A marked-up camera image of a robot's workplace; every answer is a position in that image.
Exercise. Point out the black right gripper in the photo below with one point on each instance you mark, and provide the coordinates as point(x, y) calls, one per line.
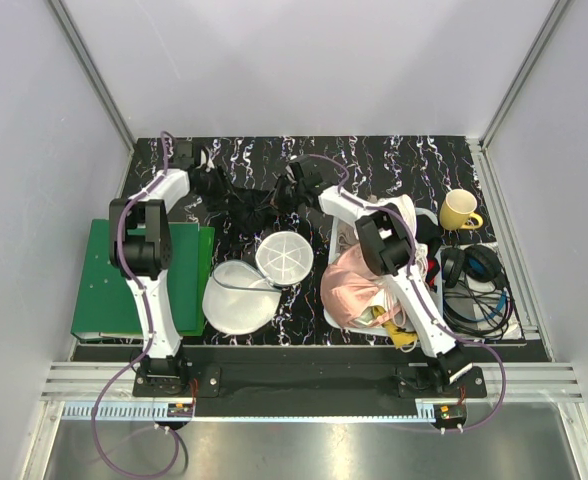
point(280, 183)

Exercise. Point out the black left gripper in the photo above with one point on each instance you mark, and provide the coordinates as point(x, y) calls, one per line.
point(222, 183)

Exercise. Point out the black lace bra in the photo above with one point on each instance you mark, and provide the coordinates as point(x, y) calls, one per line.
point(250, 210)

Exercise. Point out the white mesh laundry bag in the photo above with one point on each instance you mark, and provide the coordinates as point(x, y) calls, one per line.
point(240, 298)

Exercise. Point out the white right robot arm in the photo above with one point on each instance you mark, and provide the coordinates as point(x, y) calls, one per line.
point(446, 361)

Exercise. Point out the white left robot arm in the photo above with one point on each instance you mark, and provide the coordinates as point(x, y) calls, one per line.
point(141, 249)

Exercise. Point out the pink satin bra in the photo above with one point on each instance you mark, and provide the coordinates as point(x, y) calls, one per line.
point(355, 297)

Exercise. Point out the white laundry basket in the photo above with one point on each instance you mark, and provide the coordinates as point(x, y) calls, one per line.
point(343, 237)

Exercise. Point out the white bra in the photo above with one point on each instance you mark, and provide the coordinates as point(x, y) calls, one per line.
point(404, 210)

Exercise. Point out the black marbled table mat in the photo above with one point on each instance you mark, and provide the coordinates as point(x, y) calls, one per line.
point(424, 167)

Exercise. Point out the yellow mug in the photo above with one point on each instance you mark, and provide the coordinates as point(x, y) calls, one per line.
point(458, 211)

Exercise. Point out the green binder folder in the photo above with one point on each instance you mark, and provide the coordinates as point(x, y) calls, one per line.
point(105, 307)

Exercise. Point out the yellow cloth item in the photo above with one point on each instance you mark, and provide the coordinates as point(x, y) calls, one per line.
point(401, 337)

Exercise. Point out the black headphones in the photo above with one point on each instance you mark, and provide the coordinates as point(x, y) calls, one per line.
point(478, 262)

